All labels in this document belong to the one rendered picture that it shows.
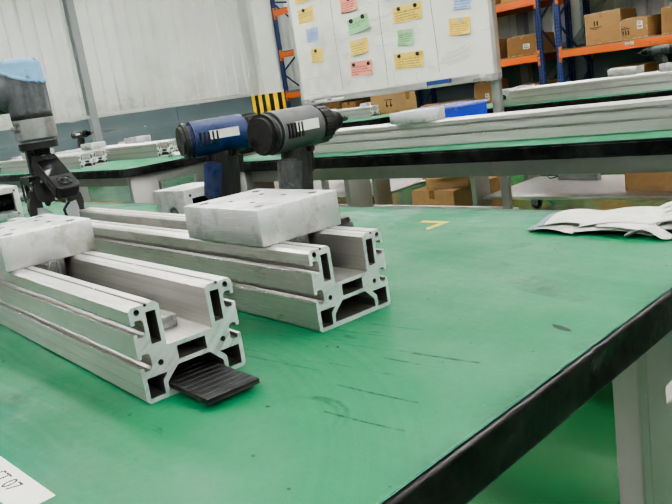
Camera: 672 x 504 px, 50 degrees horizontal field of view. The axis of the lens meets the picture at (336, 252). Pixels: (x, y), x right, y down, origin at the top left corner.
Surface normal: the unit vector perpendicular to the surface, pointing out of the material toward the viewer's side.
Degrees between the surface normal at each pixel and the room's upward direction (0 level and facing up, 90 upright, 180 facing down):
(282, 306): 90
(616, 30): 90
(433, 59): 90
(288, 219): 90
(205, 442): 0
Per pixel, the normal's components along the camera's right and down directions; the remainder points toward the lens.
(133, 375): -0.75, 0.25
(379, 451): -0.14, -0.97
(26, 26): 0.70, 0.06
